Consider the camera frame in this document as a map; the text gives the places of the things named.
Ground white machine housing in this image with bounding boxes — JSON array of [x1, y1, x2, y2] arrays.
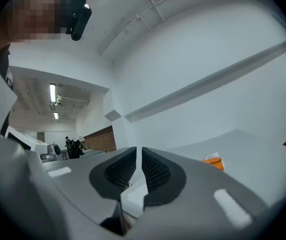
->
[[4, 125, 49, 153]]

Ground long ceiling light tube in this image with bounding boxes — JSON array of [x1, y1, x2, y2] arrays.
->
[[49, 83, 56, 104]]

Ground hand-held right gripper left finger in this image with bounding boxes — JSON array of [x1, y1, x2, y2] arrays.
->
[[25, 146, 138, 236]]

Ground white ceiling conduit pipe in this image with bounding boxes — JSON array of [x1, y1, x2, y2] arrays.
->
[[98, 0, 181, 57]]

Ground orange tissue box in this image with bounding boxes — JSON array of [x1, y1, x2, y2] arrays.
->
[[202, 156, 225, 172]]

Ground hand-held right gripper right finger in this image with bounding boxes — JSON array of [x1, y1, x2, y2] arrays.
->
[[132, 146, 271, 240]]

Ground grey round-lens device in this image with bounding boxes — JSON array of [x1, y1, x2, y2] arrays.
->
[[39, 143, 64, 163]]

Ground black head-mounted camera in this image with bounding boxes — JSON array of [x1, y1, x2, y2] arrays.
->
[[62, 0, 93, 42]]

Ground white ceiling ducts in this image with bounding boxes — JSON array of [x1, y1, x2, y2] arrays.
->
[[56, 95, 90, 107]]

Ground person's head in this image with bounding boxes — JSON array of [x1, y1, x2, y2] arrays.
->
[[0, 0, 70, 62]]

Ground person's dark shirt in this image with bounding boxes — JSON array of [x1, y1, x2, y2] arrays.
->
[[0, 43, 14, 91]]

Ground grey wall ledge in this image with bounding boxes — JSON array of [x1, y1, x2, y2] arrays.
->
[[123, 37, 286, 124]]

